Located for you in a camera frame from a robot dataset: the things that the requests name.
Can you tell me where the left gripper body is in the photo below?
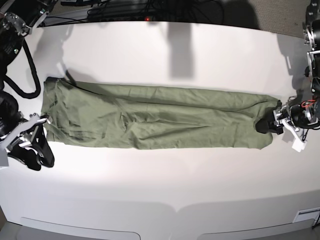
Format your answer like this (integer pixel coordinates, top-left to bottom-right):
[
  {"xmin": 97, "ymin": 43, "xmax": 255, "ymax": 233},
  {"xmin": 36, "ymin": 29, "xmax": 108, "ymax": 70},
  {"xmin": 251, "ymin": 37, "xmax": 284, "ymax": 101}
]
[{"xmin": 272, "ymin": 99, "xmax": 320, "ymax": 130}]

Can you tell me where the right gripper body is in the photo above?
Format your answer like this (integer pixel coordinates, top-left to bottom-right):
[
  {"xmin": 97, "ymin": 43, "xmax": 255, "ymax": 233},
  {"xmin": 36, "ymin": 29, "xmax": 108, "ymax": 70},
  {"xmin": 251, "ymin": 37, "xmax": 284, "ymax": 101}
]
[{"xmin": 0, "ymin": 113, "xmax": 48, "ymax": 155}]

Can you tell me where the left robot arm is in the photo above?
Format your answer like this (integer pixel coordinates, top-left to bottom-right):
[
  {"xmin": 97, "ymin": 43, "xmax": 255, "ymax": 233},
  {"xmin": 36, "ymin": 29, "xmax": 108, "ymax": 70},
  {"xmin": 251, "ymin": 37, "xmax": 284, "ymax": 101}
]
[{"xmin": 255, "ymin": 0, "xmax": 320, "ymax": 135}]

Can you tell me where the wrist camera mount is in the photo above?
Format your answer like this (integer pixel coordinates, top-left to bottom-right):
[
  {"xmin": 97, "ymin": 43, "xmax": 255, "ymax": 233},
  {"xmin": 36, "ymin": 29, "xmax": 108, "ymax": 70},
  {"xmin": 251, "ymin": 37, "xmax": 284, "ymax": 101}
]
[
  {"xmin": 272, "ymin": 97, "xmax": 308, "ymax": 153},
  {"xmin": 0, "ymin": 117, "xmax": 50, "ymax": 168}
]

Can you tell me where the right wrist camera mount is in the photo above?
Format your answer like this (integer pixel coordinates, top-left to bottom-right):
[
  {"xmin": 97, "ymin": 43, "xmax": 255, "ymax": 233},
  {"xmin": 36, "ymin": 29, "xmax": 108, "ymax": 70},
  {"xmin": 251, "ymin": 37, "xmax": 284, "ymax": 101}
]
[{"xmin": 0, "ymin": 117, "xmax": 50, "ymax": 168}]

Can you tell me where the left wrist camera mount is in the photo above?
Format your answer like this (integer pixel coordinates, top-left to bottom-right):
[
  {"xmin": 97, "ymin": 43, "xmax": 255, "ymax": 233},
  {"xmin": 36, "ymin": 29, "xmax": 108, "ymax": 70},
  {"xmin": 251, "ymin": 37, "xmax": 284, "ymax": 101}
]
[{"xmin": 272, "ymin": 97, "xmax": 308, "ymax": 153}]

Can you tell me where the green T-shirt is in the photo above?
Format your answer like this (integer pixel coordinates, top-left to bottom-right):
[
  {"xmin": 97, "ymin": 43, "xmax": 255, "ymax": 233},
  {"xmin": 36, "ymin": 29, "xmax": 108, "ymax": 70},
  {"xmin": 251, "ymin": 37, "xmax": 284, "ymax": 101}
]
[{"xmin": 41, "ymin": 77, "xmax": 280, "ymax": 150}]

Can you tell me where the black power strip red light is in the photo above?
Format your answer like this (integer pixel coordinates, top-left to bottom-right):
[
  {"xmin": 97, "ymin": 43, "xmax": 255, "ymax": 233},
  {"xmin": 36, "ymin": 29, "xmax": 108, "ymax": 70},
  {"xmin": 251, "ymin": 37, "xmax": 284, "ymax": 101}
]
[{"xmin": 87, "ymin": 8, "xmax": 158, "ymax": 22}]

